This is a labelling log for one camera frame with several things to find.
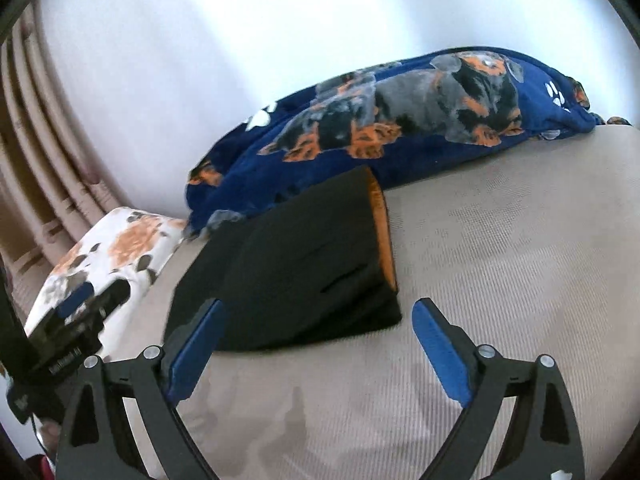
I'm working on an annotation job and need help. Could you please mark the black pants with orange lining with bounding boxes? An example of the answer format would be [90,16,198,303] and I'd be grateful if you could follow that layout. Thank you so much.
[164,165,404,354]

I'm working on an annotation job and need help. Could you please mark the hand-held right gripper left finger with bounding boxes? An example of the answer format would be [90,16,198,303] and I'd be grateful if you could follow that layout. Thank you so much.
[55,298,225,480]

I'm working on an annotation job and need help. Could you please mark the blue dog-print blanket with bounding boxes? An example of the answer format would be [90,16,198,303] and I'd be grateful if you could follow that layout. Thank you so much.
[185,49,634,234]

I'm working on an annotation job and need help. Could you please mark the beige patterned curtain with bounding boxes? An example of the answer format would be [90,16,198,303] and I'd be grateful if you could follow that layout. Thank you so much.
[0,5,122,313]

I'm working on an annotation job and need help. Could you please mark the white floral pillow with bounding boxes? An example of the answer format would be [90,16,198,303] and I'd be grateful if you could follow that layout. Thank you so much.
[22,206,189,357]

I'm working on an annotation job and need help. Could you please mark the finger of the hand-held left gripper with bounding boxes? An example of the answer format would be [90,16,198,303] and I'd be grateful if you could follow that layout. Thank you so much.
[82,275,132,325]
[52,281,96,320]

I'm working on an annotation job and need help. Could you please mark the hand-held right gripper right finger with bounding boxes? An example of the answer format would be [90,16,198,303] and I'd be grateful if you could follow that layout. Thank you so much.
[412,298,586,480]

